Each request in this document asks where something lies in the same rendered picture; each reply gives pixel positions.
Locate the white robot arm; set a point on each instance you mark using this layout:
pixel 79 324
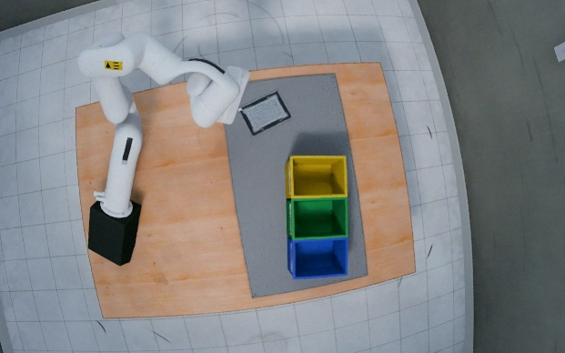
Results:
pixel 114 56

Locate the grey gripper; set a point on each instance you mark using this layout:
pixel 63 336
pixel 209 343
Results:
pixel 242 76

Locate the green returns bin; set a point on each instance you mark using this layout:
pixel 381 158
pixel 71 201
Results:
pixel 327 217

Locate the blue open-top bin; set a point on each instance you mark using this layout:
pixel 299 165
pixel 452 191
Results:
pixel 313 259

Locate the yellow recycle bin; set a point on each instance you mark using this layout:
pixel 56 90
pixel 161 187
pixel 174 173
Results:
pixel 316 176

